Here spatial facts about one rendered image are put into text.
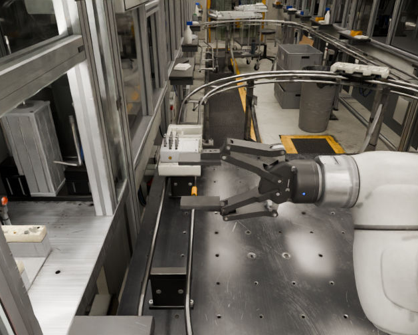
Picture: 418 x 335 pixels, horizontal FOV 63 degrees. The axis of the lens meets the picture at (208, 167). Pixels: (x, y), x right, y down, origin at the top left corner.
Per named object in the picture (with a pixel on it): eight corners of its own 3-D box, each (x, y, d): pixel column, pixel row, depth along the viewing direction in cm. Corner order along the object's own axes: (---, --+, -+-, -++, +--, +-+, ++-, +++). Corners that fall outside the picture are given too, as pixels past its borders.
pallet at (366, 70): (328, 79, 242) (331, 64, 237) (333, 74, 252) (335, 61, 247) (384, 86, 225) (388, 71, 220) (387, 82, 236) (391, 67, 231)
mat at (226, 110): (276, 185, 266) (276, 184, 265) (201, 185, 266) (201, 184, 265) (231, 48, 775) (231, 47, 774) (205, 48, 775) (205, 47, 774)
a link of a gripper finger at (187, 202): (220, 195, 61) (219, 199, 62) (181, 195, 61) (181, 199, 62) (220, 205, 59) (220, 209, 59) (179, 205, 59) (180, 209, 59)
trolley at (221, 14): (214, 74, 567) (215, 10, 520) (205, 66, 614) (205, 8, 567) (262, 70, 591) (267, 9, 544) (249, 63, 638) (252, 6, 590)
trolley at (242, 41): (268, 58, 681) (272, 4, 633) (239, 58, 674) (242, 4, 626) (256, 50, 753) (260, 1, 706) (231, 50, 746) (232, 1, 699)
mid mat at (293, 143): (373, 188, 262) (373, 187, 262) (302, 188, 262) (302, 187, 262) (331, 135, 349) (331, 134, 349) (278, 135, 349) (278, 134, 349)
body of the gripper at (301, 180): (305, 190, 63) (255, 190, 63) (312, 149, 59) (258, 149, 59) (316, 215, 57) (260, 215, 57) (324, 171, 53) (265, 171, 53)
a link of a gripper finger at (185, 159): (221, 165, 55) (221, 161, 54) (177, 165, 55) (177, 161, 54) (220, 157, 57) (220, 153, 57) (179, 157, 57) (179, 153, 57)
